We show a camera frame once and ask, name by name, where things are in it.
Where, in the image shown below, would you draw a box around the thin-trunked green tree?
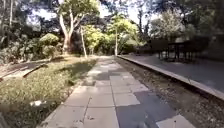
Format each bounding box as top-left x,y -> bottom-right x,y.
106,13 -> 139,57

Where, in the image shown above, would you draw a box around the grey concrete slab path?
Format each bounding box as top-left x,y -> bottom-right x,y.
36,56 -> 198,128

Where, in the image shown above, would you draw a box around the large tree with pale trunk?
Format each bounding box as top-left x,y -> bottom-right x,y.
49,0 -> 101,56

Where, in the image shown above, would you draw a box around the dark tables and benches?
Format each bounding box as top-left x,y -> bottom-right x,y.
156,39 -> 201,63

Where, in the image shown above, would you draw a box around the round green bush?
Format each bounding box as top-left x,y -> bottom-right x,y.
38,32 -> 61,59

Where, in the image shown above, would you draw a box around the leaf-strewn bare ground strip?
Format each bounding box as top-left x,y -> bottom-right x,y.
116,56 -> 224,128

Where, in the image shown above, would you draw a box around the grass patch with dry leaves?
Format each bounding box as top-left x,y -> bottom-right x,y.
0,55 -> 99,128

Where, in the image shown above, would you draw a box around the raised grey concrete platform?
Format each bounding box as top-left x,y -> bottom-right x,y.
117,53 -> 224,101

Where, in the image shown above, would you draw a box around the wood of trees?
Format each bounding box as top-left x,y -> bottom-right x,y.
0,0 -> 224,64

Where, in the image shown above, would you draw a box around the grey side road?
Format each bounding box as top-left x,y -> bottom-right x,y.
0,59 -> 51,81

